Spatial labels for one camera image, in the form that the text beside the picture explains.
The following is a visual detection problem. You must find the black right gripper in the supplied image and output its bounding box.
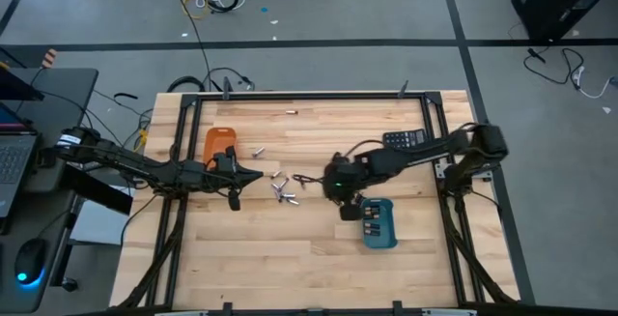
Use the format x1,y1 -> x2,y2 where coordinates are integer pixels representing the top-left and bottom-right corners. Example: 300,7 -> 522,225
293,154 -> 371,205

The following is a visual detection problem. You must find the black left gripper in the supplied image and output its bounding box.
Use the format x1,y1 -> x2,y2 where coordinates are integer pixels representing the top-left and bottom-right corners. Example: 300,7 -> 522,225
205,145 -> 265,190

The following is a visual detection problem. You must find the orange plastic bin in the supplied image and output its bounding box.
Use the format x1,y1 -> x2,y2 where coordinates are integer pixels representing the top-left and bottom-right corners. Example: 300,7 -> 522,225
202,127 -> 239,168

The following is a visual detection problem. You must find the teal plastic bin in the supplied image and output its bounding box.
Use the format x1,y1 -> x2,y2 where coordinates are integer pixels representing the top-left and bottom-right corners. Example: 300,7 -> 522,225
361,197 -> 399,250

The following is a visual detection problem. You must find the black calculator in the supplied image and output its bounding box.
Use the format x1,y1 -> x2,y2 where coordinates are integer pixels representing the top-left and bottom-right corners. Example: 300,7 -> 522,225
382,129 -> 430,152

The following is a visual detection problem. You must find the black flat bar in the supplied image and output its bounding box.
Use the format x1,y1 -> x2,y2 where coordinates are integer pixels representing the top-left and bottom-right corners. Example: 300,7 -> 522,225
62,165 -> 134,215

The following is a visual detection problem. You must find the white panel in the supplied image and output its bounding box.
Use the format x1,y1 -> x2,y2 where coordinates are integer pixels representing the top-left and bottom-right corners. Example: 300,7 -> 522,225
70,198 -> 134,247

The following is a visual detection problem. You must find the dark grey side desk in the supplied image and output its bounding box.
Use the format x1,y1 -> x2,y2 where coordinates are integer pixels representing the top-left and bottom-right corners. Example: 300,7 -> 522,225
0,67 -> 100,315

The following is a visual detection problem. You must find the orange striped marker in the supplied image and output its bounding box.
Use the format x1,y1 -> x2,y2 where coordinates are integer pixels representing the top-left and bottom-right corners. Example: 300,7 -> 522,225
42,47 -> 59,70

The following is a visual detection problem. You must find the black computer mouse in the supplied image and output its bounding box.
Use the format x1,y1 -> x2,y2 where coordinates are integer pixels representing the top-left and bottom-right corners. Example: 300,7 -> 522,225
14,238 -> 48,286

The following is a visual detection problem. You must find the black laptop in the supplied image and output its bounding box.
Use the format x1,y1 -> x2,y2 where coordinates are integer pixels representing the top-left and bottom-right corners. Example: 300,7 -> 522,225
0,102 -> 41,220

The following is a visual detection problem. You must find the black monitor back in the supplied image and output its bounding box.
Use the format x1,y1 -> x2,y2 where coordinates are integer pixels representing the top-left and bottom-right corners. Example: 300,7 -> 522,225
0,67 -> 45,102

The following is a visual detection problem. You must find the black computer tower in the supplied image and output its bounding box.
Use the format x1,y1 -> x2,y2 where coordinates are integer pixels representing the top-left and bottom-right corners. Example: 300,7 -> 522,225
510,0 -> 618,43

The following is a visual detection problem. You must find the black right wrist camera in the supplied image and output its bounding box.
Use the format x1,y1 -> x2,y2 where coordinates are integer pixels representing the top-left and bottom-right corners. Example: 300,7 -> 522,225
339,201 -> 364,222

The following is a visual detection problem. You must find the black aluminium table frame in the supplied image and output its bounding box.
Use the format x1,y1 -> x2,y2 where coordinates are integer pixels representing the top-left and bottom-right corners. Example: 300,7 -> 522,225
115,91 -> 520,315

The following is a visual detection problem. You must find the thick black cable loop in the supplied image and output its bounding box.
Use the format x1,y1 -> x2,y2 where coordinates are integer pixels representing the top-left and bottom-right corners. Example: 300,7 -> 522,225
166,67 -> 257,94

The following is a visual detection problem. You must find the long black floor cable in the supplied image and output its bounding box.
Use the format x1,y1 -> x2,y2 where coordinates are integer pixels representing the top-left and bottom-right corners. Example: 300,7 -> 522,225
165,0 -> 214,93

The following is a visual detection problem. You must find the silver mounting bracket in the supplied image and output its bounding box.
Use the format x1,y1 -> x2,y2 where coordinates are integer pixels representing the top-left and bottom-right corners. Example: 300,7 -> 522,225
470,163 -> 494,183

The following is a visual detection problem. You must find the black floor cable with plug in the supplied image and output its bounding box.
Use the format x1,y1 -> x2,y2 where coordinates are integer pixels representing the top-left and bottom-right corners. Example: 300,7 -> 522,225
523,46 -> 586,86

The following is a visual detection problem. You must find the white floor cable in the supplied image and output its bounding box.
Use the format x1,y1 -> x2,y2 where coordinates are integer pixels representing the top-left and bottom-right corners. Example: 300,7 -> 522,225
572,66 -> 617,101

